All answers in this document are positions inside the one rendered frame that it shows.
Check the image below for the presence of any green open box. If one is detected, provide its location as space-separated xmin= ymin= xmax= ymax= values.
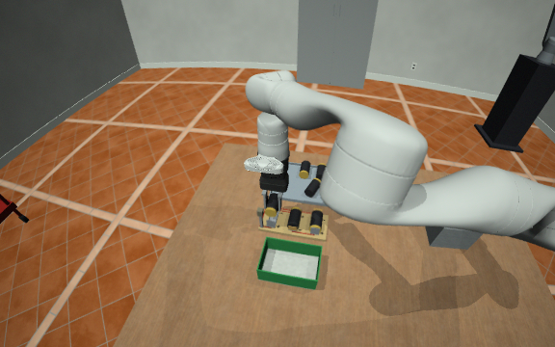
xmin=256 ymin=236 xmax=322 ymax=290

